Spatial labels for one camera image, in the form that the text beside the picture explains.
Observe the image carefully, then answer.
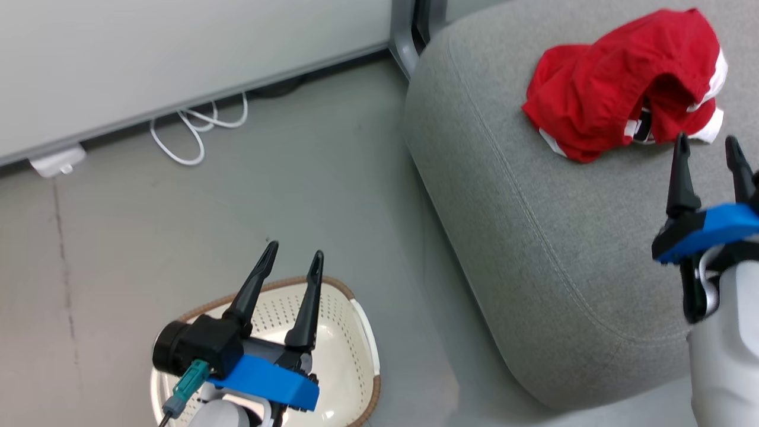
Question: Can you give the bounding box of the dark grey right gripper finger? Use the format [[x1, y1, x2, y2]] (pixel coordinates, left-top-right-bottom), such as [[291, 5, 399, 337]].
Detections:
[[666, 132, 703, 218], [724, 135, 759, 204]]

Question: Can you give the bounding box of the red jersey with white trim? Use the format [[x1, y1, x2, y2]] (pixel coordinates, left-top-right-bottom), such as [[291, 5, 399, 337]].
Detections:
[[521, 8, 728, 164]]

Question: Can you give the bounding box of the large white partition panel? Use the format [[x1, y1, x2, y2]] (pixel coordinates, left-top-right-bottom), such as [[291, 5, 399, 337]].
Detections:
[[0, 0, 416, 168]]

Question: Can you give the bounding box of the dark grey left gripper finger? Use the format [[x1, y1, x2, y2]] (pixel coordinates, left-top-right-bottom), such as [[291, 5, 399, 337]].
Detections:
[[284, 250, 325, 352], [223, 240, 279, 338]]

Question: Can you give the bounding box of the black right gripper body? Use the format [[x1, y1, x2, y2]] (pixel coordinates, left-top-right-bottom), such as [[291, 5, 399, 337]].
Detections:
[[651, 202, 759, 265]]

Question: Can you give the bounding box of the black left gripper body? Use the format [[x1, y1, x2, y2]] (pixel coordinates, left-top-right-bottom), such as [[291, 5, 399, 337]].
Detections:
[[152, 314, 313, 381]]

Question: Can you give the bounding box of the grey fabric sofa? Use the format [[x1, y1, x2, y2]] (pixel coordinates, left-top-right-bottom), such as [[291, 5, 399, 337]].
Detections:
[[403, 0, 759, 411]]

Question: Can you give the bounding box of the cream perforated laundry basket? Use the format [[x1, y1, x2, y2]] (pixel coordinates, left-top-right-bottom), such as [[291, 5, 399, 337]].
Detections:
[[149, 275, 381, 427]]

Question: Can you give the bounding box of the white looped power cable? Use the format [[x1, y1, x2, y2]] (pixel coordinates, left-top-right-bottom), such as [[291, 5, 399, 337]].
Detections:
[[149, 91, 250, 167]]

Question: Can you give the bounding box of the teal left gripper connector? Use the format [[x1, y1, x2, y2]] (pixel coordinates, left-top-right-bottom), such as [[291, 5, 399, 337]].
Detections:
[[162, 358, 212, 419]]

